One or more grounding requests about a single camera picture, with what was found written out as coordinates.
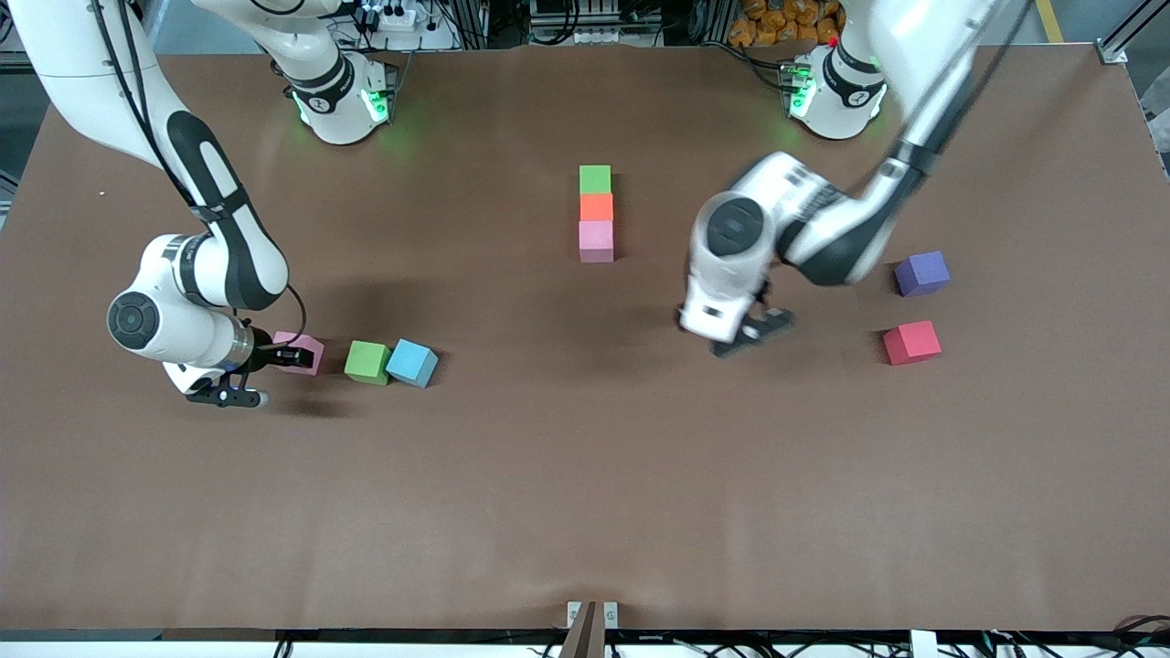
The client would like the purple foam cube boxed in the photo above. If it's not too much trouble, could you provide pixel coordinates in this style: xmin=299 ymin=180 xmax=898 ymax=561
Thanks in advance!
xmin=894 ymin=250 xmax=952 ymax=298

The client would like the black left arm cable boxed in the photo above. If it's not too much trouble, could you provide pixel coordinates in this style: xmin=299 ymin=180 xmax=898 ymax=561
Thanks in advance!
xmin=900 ymin=0 xmax=1038 ymax=170

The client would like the red foam cube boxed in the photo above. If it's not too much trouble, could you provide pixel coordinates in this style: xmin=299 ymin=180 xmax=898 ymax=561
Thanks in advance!
xmin=882 ymin=320 xmax=942 ymax=366

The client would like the brown wedge post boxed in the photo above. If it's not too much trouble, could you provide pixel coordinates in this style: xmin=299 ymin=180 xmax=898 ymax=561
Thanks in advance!
xmin=558 ymin=600 xmax=600 ymax=658

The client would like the white power strip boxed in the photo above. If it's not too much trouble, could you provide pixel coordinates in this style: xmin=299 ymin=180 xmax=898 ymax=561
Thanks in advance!
xmin=358 ymin=3 xmax=420 ymax=34

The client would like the small metal bracket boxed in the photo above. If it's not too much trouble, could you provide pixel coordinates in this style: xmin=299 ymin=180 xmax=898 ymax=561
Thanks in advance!
xmin=567 ymin=600 xmax=620 ymax=631

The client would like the blue foam cube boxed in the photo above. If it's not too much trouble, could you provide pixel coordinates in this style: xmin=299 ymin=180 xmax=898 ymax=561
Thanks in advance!
xmin=385 ymin=339 xmax=440 ymax=389

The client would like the black cable bundle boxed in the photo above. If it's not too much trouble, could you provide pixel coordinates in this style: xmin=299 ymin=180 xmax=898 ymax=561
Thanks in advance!
xmin=983 ymin=614 xmax=1170 ymax=658

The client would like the bag of orange items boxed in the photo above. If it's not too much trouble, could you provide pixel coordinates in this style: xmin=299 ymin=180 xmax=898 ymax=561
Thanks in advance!
xmin=729 ymin=0 xmax=846 ymax=48

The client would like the pink foam cube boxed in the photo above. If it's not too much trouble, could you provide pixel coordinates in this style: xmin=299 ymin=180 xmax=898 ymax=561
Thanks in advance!
xmin=272 ymin=331 xmax=326 ymax=377
xmin=579 ymin=220 xmax=616 ymax=264

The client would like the aluminium frame strut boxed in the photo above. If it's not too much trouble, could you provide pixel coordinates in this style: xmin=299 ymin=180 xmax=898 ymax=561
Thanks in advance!
xmin=1092 ymin=0 xmax=1170 ymax=65

